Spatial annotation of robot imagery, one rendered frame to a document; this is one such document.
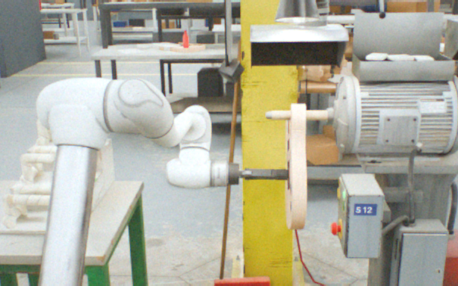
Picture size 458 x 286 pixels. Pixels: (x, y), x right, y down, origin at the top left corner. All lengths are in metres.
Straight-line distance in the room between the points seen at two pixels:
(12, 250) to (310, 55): 1.14
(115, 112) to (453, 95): 1.02
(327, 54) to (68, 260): 1.10
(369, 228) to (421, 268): 0.33
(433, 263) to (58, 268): 1.13
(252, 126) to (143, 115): 1.47
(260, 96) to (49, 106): 1.48
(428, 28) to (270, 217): 1.42
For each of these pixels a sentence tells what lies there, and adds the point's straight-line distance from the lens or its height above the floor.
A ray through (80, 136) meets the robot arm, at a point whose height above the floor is 1.34.
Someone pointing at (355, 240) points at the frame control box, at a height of 0.98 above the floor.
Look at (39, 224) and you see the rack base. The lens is 1.86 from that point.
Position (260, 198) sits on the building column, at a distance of 2.85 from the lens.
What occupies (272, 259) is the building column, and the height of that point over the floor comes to 0.20.
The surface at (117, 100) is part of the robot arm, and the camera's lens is 1.29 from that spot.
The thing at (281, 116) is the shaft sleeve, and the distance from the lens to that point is 1.78.
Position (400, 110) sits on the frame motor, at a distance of 1.73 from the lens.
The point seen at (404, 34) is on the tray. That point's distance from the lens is 1.88.
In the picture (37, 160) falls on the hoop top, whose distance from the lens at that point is 1.92.
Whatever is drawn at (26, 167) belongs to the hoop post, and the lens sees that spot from 1.94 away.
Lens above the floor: 1.72
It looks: 18 degrees down
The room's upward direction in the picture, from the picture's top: 1 degrees counter-clockwise
